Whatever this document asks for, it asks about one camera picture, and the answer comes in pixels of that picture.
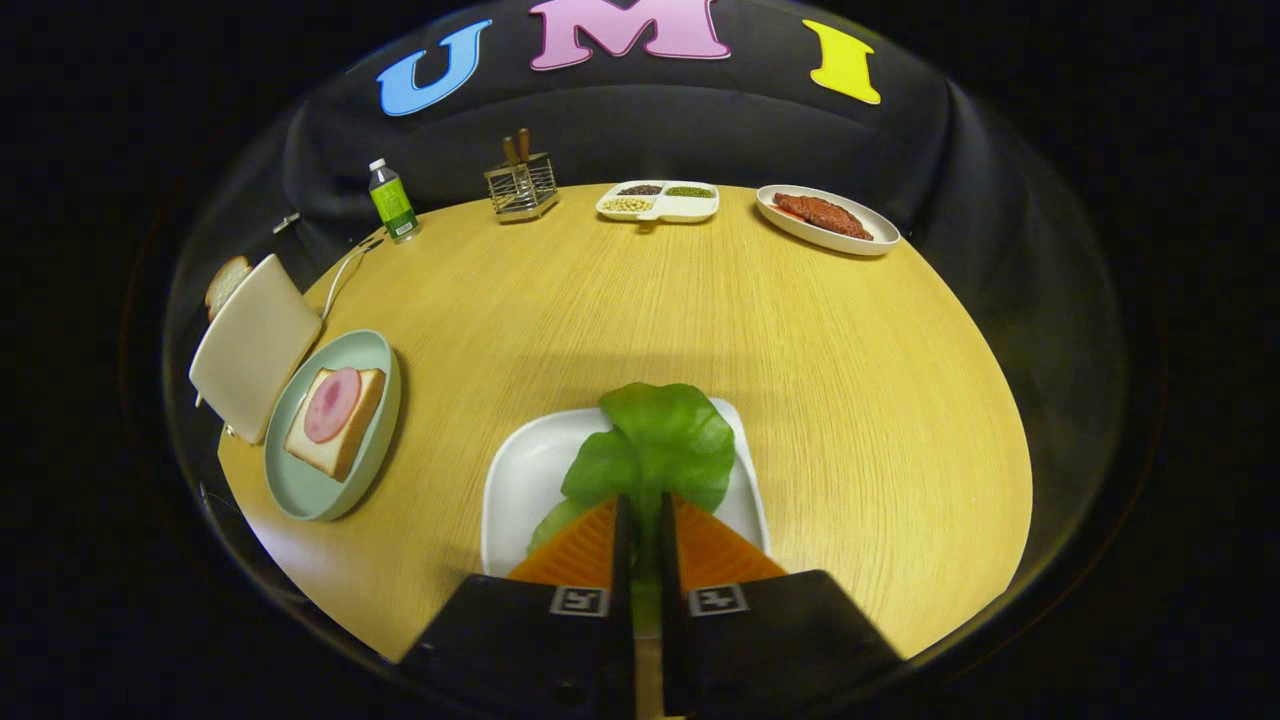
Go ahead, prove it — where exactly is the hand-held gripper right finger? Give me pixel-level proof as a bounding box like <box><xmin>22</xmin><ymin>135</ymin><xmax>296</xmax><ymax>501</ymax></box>
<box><xmin>656</xmin><ymin>490</ymin><xmax>906</xmax><ymax>719</ymax></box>

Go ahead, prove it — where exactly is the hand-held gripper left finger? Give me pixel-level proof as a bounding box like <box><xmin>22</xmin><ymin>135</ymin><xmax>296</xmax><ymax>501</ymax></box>
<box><xmin>400</xmin><ymin>493</ymin><xmax>637</xmax><ymax>720</ymax></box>

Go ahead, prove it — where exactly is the green lettuce leaf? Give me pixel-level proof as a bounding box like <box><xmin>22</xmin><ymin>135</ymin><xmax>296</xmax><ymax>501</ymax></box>
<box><xmin>527</xmin><ymin>382</ymin><xmax>738</xmax><ymax>611</ymax></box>

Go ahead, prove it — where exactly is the round-topped bread slice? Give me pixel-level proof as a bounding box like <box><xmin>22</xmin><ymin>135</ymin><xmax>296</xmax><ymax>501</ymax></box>
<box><xmin>205</xmin><ymin>255</ymin><xmax>253</xmax><ymax>321</ymax></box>

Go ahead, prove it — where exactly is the white square plate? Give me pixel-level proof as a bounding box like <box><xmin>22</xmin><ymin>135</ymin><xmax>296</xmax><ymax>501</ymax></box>
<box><xmin>480</xmin><ymin>397</ymin><xmax>773</xmax><ymax>579</ymax></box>

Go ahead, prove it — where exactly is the square bread slice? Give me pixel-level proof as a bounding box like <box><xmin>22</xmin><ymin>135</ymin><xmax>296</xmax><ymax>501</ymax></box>
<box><xmin>283</xmin><ymin>367</ymin><xmax>387</xmax><ymax>483</ymax></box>

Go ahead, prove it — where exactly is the pale green round plate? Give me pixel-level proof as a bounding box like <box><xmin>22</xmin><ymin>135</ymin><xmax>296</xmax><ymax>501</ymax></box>
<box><xmin>263</xmin><ymin>329</ymin><xmax>403</xmax><ymax>523</ymax></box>

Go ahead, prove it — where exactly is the white divided bean dish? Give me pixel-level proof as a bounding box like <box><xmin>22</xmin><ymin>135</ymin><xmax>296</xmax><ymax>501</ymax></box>
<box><xmin>596</xmin><ymin>180</ymin><xmax>721</xmax><ymax>227</ymax></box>

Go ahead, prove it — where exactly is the red meat slice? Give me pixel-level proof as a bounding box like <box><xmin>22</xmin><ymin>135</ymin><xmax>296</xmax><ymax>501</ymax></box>
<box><xmin>772</xmin><ymin>192</ymin><xmax>875</xmax><ymax>242</ymax></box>

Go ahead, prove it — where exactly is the white oval plate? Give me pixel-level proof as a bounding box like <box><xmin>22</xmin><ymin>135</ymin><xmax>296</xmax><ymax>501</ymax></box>
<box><xmin>755</xmin><ymin>184</ymin><xmax>902</xmax><ymax>257</ymax></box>

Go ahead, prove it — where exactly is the green label plastic bottle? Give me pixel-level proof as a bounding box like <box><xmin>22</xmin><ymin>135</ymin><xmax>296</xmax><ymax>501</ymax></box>
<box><xmin>367</xmin><ymin>158</ymin><xmax>421</xmax><ymax>244</ymax></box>

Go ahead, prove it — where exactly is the white toaster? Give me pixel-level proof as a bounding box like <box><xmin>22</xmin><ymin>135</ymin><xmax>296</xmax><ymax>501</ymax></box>
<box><xmin>188</xmin><ymin>253</ymin><xmax>324</xmax><ymax>445</ymax></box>

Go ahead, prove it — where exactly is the black backdrop cloth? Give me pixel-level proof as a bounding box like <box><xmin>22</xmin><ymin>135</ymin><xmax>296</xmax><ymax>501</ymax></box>
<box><xmin>165</xmin><ymin>0</ymin><xmax>1131</xmax><ymax>331</ymax></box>

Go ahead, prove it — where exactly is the metal wire utensil rack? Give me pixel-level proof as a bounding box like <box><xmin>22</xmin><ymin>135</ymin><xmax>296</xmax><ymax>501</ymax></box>
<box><xmin>484</xmin><ymin>152</ymin><xmax>561</xmax><ymax>223</ymax></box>

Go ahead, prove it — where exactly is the white toaster cable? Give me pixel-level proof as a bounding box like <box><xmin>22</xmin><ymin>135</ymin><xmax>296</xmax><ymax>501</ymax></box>
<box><xmin>320</xmin><ymin>237</ymin><xmax>385</xmax><ymax>321</ymax></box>

